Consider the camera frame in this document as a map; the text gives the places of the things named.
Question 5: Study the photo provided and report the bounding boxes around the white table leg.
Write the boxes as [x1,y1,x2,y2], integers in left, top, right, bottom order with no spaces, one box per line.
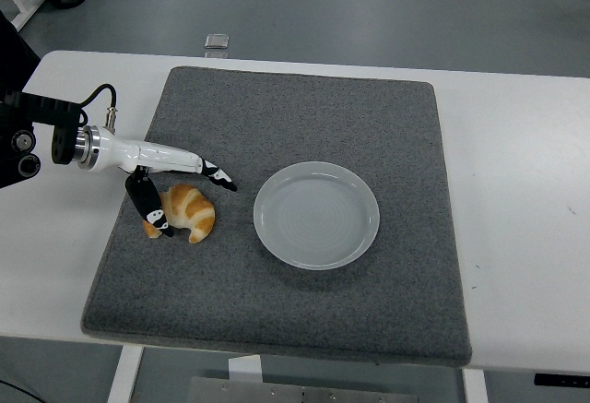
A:
[106,344,146,403]
[461,367,490,403]
[227,355,265,383]

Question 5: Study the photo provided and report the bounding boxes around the golden croissant bread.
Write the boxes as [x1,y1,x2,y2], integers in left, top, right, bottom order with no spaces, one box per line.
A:
[142,184,217,244]

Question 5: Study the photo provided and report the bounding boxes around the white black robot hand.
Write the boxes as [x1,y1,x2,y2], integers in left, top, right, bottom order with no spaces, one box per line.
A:
[95,132,239,239]

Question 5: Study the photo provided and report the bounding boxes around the grey felt mat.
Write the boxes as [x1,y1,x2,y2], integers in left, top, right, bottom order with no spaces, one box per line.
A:
[79,65,474,369]

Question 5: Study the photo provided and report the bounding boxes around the black floor cable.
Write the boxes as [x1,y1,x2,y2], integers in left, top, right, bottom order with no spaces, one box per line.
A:
[0,378,36,403]

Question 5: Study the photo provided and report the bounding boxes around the round grey plate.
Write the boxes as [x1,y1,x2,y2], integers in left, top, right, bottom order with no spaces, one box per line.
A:
[253,160,382,272]

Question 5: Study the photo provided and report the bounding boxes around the black table control panel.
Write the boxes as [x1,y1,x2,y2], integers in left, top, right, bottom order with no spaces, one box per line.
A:
[534,373,590,387]

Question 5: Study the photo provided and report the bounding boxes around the black bulky object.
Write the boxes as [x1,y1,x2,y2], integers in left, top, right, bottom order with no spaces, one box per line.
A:
[0,9,42,95]

